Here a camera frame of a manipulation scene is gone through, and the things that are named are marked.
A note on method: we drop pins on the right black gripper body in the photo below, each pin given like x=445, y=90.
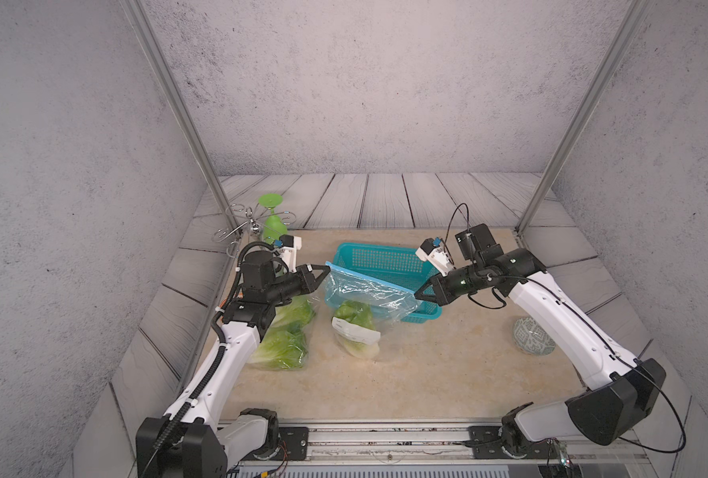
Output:
x=461, y=282

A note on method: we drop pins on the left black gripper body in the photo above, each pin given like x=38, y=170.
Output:
x=285, y=288

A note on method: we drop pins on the teal plastic basket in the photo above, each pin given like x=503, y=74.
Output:
x=397, y=265

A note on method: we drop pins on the chinese cabbage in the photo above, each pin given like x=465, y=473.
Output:
x=281, y=350
x=298, y=314
x=354, y=328

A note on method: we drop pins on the clear zipper bag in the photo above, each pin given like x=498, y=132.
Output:
x=285, y=344
x=389, y=303

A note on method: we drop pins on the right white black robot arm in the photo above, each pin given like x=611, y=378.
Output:
x=620, y=389

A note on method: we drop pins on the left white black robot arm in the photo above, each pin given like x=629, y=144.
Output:
x=222, y=370

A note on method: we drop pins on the green plastic goblet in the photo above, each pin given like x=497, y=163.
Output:
x=274, y=227

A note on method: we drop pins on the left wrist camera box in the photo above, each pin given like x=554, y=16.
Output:
x=287, y=247

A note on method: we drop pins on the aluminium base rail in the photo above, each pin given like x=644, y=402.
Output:
x=388, y=449

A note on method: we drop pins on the right metal frame post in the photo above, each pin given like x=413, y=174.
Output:
x=609, y=66

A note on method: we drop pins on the metal frame post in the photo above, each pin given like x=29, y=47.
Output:
x=609, y=66
x=147, y=38

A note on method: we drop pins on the left metal frame post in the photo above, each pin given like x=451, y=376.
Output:
x=147, y=38

